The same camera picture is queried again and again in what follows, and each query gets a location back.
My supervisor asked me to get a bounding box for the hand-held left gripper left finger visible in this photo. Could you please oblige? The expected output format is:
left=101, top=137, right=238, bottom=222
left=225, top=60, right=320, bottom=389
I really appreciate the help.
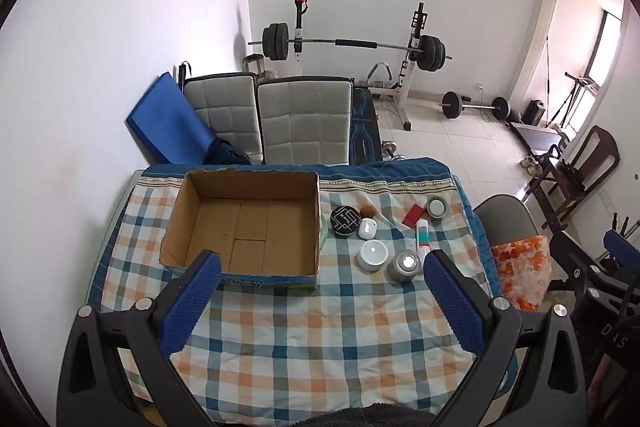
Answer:
left=56, top=251, right=223, bottom=427

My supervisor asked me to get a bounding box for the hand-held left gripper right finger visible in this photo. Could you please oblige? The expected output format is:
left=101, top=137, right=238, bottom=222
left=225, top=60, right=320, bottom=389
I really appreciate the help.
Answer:
left=422, top=249, right=593, bottom=427

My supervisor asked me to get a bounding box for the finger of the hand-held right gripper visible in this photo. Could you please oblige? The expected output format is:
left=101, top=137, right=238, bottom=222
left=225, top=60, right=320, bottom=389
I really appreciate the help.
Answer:
left=550, top=232, right=633, bottom=308
left=602, top=229, right=640, bottom=264

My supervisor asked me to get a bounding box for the cardboard box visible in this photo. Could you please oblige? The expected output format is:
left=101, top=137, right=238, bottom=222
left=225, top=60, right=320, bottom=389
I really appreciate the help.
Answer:
left=159, top=170, right=321, bottom=291

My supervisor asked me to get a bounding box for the small red box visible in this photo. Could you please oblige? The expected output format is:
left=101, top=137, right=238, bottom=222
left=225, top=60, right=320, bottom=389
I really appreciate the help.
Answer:
left=402, top=204, right=428, bottom=229

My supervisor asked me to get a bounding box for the person's right hand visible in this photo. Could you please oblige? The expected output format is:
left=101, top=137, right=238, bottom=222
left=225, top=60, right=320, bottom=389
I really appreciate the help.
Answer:
left=587, top=354, right=613, bottom=413

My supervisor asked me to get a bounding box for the orange white floral bag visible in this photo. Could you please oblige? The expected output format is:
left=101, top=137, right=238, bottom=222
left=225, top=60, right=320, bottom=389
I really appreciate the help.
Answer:
left=490, top=234, right=551, bottom=312

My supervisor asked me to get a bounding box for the grey round candle light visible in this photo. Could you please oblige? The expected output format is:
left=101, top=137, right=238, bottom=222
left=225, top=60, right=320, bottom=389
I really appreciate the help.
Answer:
left=388, top=252, right=421, bottom=283

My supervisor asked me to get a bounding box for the white tube green label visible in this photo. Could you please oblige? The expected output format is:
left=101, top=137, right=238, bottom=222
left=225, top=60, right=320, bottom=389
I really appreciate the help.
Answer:
left=415, top=219, right=431, bottom=255

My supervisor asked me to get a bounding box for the dark wooden chair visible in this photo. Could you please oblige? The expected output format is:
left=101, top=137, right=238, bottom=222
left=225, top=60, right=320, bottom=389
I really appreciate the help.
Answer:
left=520, top=125, right=621, bottom=230

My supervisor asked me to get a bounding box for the grey chair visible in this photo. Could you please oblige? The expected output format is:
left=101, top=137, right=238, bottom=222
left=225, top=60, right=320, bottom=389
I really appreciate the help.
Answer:
left=472, top=194, right=541, bottom=253

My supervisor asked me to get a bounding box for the white round candle light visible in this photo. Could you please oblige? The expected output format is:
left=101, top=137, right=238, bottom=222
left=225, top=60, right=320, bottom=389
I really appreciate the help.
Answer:
left=357, top=240, right=390, bottom=271

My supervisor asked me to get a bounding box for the checkered blanket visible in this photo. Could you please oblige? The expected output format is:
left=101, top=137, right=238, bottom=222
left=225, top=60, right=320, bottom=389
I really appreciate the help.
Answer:
left=97, top=157, right=521, bottom=427

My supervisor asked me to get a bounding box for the black treadmill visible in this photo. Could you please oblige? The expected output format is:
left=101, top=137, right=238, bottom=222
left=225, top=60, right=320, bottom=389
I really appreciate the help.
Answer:
left=510, top=122, right=571, bottom=152

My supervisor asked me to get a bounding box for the black round tin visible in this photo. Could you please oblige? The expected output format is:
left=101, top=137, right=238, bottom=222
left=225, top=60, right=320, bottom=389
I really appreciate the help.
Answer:
left=331, top=205, right=362, bottom=239

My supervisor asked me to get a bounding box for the black tripod stand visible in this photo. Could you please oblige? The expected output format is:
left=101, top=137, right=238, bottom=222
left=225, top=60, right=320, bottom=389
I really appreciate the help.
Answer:
left=547, top=72, right=601, bottom=130

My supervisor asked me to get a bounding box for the dark blue cloth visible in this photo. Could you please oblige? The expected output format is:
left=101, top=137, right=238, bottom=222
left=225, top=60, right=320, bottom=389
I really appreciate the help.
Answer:
left=205, top=137, right=253, bottom=166

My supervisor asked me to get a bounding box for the black floor speaker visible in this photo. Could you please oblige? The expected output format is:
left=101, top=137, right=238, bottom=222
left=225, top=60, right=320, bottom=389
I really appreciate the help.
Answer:
left=525, top=99, right=547, bottom=126

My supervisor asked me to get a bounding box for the blue folded mat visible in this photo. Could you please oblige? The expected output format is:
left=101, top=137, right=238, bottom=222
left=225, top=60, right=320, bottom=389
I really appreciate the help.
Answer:
left=126, top=73, right=218, bottom=164

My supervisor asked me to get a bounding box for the window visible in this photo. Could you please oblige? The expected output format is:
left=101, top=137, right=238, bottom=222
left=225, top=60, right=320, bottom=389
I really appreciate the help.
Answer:
left=585, top=9, right=623, bottom=82

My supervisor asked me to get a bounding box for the short barbell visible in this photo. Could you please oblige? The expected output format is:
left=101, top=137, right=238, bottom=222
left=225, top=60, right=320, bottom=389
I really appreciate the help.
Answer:
left=439, top=91, right=511, bottom=122

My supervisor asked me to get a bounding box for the white padded chair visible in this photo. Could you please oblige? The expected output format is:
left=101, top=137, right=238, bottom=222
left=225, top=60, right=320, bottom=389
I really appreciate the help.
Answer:
left=256, top=77, right=353, bottom=166
left=183, top=73, right=263, bottom=165

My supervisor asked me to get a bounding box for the grey ab trainer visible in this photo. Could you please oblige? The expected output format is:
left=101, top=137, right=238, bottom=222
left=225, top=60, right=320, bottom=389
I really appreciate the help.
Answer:
left=367, top=63, right=396, bottom=88

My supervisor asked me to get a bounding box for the white weight bench rack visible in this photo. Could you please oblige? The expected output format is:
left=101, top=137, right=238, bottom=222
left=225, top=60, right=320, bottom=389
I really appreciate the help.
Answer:
left=292, top=0, right=431, bottom=132

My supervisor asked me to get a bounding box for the barbell with black plates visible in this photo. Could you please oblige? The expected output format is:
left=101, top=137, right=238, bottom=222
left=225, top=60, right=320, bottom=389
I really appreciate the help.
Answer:
left=248, top=23, right=453, bottom=72

